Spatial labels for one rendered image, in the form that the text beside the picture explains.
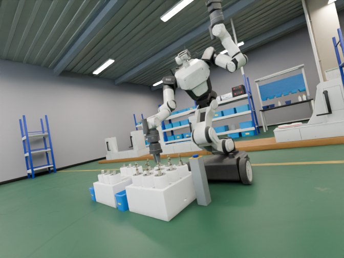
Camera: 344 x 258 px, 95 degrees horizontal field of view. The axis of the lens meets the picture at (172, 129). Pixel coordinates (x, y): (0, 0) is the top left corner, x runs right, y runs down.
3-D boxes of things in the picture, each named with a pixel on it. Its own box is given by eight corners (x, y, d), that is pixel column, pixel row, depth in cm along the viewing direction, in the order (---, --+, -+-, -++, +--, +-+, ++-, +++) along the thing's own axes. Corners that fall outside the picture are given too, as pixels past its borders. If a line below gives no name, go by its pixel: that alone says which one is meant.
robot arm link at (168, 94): (168, 119, 131) (167, 98, 143) (179, 111, 124) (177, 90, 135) (157, 113, 124) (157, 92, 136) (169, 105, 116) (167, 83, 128)
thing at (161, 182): (166, 207, 96) (160, 177, 97) (154, 205, 102) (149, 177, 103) (175, 199, 104) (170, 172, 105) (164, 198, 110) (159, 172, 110)
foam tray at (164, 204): (164, 190, 147) (160, 171, 147) (200, 194, 122) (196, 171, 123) (129, 211, 117) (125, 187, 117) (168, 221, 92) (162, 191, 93)
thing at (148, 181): (145, 199, 114) (141, 175, 114) (158, 196, 117) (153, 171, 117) (147, 205, 104) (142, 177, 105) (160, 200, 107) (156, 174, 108)
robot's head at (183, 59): (181, 65, 138) (176, 56, 134) (192, 60, 132) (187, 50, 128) (179, 68, 133) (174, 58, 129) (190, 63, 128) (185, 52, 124)
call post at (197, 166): (202, 199, 112) (194, 156, 113) (211, 201, 107) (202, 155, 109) (197, 204, 106) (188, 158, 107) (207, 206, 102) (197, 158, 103)
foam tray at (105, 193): (130, 186, 182) (127, 171, 183) (152, 189, 156) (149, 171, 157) (95, 201, 153) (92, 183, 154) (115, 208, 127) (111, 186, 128)
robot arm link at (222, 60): (234, 78, 117) (213, 68, 131) (246, 70, 120) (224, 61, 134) (235, 63, 108) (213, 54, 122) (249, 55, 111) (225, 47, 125)
